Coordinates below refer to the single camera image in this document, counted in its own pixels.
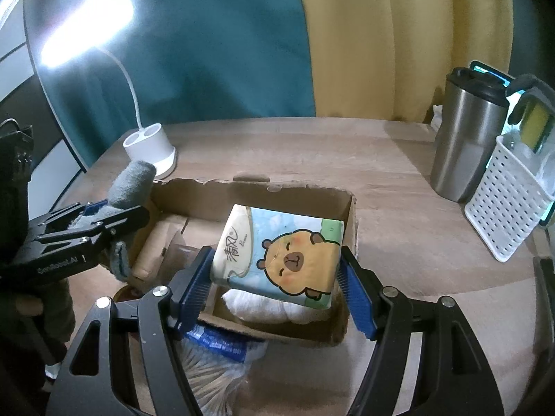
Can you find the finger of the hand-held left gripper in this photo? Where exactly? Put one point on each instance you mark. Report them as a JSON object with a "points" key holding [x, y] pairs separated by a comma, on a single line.
{"points": [[86, 242], [65, 219]]}

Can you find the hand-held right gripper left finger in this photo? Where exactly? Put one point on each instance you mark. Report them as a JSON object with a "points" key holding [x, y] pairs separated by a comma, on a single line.
{"points": [[196, 288]]}

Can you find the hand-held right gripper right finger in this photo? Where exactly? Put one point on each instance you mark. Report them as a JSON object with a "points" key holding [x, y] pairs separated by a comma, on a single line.
{"points": [[355, 297]]}

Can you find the grey cloth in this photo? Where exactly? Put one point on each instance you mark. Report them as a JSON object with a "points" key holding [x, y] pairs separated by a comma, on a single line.
{"points": [[130, 182]]}

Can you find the capybara print tissue pack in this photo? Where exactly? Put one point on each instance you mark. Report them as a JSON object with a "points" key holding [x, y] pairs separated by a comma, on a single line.
{"points": [[286, 255]]}

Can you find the brown cardboard box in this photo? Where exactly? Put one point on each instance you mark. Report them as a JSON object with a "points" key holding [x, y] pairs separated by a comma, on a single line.
{"points": [[303, 199]]}

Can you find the person's left hand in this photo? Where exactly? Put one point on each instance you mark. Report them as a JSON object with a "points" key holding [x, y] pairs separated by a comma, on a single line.
{"points": [[56, 312]]}

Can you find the blue label plastic packet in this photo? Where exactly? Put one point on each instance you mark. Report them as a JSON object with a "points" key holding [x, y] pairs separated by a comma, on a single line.
{"points": [[221, 351]]}

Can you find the white cloth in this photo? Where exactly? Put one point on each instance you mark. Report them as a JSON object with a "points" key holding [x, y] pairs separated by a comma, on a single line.
{"points": [[269, 310]]}

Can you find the white desk lamp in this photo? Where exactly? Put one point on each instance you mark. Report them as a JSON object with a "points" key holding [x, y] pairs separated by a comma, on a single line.
{"points": [[149, 147]]}

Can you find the white perforated plastic basket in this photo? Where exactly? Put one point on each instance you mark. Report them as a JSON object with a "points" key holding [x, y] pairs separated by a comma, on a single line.
{"points": [[507, 208]]}

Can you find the steel tumbler with black lid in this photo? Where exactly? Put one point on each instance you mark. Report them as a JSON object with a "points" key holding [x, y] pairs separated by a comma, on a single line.
{"points": [[466, 147]]}

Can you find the crumpled white tissue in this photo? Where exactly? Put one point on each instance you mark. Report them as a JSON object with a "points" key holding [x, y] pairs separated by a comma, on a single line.
{"points": [[435, 117]]}

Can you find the teal curtain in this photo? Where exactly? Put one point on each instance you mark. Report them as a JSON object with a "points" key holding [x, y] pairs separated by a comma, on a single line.
{"points": [[208, 43]]}

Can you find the yellow sponge in black holder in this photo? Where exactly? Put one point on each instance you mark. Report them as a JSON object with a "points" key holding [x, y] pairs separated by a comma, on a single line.
{"points": [[535, 123]]}

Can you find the yellow curtain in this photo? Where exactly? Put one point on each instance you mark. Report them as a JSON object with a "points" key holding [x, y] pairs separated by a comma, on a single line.
{"points": [[399, 39]]}

